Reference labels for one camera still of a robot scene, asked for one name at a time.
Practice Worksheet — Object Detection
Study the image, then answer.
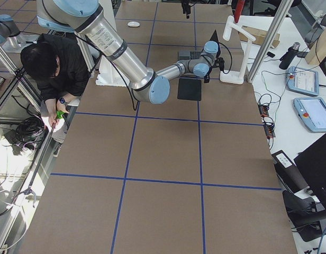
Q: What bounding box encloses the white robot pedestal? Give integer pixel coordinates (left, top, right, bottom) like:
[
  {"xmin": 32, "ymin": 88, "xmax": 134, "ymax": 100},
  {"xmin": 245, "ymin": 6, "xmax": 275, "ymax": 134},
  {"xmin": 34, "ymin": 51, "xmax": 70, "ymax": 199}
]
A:
[{"xmin": 96, "ymin": 0, "xmax": 130, "ymax": 87}]

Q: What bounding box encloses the cardboard box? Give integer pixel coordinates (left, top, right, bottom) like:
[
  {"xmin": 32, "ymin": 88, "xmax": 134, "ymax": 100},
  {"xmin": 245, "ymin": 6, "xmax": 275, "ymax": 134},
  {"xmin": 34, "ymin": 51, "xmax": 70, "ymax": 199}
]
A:
[{"xmin": 242, "ymin": 26, "xmax": 280, "ymax": 49}]

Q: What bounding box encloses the white desk lamp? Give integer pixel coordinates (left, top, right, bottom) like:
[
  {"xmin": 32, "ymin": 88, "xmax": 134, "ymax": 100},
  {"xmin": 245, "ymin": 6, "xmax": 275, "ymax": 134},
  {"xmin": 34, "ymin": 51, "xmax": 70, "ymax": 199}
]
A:
[{"xmin": 219, "ymin": 15, "xmax": 257, "ymax": 85}]

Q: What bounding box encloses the white computer mouse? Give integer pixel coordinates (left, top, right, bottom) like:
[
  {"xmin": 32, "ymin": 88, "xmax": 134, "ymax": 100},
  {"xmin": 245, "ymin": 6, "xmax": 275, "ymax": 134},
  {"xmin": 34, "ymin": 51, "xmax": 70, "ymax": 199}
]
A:
[{"xmin": 127, "ymin": 21, "xmax": 140, "ymax": 28}]

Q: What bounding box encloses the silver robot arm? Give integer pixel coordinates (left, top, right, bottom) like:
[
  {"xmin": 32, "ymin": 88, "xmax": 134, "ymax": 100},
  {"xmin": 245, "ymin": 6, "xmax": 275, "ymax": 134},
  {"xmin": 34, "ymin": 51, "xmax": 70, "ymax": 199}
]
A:
[{"xmin": 37, "ymin": 1, "xmax": 220, "ymax": 104}]

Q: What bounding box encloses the grey laptop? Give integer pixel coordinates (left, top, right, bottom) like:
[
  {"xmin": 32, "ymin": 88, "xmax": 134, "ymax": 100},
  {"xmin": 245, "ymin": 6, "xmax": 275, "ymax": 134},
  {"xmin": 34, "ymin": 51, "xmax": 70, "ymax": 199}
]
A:
[{"xmin": 178, "ymin": 30, "xmax": 222, "ymax": 61}]

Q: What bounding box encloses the upper teach pendant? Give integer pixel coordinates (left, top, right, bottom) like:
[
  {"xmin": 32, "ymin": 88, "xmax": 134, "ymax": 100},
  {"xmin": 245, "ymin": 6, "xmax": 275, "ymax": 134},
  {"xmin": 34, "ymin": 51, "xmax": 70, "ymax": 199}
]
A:
[{"xmin": 285, "ymin": 66, "xmax": 319, "ymax": 96}]

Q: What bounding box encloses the black cable bundle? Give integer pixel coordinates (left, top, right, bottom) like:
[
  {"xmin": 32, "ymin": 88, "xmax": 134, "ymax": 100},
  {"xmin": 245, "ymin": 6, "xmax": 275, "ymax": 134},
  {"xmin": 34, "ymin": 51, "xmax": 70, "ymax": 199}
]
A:
[{"xmin": 14, "ymin": 116, "xmax": 46, "ymax": 149}]

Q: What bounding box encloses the black mouse pad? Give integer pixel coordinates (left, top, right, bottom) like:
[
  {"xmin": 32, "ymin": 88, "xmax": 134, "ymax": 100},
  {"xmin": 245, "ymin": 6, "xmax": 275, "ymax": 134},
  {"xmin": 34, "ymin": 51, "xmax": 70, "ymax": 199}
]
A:
[{"xmin": 177, "ymin": 78, "xmax": 202, "ymax": 101}]

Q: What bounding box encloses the lower teach pendant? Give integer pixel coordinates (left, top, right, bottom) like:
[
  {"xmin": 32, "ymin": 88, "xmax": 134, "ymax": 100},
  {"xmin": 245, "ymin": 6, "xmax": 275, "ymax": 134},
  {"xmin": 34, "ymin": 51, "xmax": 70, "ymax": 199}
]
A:
[{"xmin": 293, "ymin": 97, "xmax": 326, "ymax": 133}]

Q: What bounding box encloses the person in black jacket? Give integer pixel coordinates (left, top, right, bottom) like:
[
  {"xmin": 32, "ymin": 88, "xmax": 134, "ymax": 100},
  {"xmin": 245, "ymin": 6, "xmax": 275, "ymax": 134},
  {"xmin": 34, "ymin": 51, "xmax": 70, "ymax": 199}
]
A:
[{"xmin": 20, "ymin": 34, "xmax": 90, "ymax": 127}]

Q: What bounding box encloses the black power strip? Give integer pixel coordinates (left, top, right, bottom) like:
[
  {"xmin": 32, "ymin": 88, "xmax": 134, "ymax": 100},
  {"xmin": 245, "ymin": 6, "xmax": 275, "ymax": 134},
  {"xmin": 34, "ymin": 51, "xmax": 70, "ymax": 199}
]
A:
[{"xmin": 258, "ymin": 104, "xmax": 275, "ymax": 139}]

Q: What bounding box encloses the black water bottle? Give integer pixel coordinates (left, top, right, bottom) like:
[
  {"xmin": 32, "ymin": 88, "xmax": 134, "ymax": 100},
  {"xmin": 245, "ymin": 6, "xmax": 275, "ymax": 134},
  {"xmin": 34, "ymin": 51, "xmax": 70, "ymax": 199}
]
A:
[{"xmin": 279, "ymin": 42, "xmax": 301, "ymax": 70}]

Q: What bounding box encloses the black labelled box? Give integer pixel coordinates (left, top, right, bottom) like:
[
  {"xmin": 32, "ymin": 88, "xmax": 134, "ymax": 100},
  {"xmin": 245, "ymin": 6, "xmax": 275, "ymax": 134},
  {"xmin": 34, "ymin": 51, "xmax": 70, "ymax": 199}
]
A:
[{"xmin": 271, "ymin": 150, "xmax": 309, "ymax": 193}]

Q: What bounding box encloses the long reacher grabber tool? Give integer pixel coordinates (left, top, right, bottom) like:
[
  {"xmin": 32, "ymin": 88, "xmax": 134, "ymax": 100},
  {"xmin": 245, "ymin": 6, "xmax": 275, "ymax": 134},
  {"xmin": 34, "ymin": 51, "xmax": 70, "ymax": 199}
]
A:
[{"xmin": 12, "ymin": 124, "xmax": 56, "ymax": 207}]

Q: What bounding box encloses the black monitor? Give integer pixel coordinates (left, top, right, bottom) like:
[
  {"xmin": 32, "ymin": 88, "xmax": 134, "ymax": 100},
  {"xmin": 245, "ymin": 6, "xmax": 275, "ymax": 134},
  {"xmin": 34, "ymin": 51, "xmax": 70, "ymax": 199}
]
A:
[{"xmin": 294, "ymin": 133, "xmax": 326, "ymax": 206}]

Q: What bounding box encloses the aluminium frame post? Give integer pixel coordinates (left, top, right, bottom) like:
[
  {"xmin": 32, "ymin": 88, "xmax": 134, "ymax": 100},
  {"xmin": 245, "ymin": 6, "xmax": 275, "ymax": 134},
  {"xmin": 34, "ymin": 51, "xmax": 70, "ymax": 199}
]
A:
[{"xmin": 247, "ymin": 0, "xmax": 293, "ymax": 83}]

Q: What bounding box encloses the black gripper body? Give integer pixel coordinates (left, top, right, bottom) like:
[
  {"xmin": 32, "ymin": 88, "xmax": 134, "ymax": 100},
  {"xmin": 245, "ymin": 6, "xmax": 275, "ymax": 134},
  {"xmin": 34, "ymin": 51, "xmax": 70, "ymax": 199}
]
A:
[{"xmin": 181, "ymin": 0, "xmax": 190, "ymax": 8}]

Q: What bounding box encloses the red cylinder object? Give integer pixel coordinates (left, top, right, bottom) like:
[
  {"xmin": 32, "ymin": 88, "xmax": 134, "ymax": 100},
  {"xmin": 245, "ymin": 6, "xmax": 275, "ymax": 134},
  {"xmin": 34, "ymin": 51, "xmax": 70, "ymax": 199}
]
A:
[{"xmin": 234, "ymin": 0, "xmax": 245, "ymax": 23}]

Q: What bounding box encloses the teach pendant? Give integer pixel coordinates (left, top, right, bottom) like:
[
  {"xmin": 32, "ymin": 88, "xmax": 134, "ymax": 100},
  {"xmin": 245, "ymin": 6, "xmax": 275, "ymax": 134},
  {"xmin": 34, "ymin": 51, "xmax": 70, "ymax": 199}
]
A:
[
  {"xmin": 293, "ymin": 97, "xmax": 326, "ymax": 133},
  {"xmin": 285, "ymin": 66, "xmax": 319, "ymax": 96}
]

